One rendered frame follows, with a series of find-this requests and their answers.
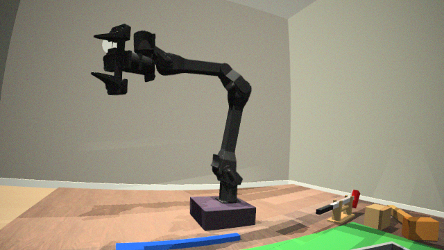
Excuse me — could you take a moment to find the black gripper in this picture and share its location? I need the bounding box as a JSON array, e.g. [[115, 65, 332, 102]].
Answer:
[[91, 24, 145, 95]]

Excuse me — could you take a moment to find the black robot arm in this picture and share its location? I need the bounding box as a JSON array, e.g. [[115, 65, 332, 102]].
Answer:
[[103, 31, 251, 203]]

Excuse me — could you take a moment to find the green flat mat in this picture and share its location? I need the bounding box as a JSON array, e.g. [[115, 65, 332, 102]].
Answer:
[[244, 222, 442, 250]]

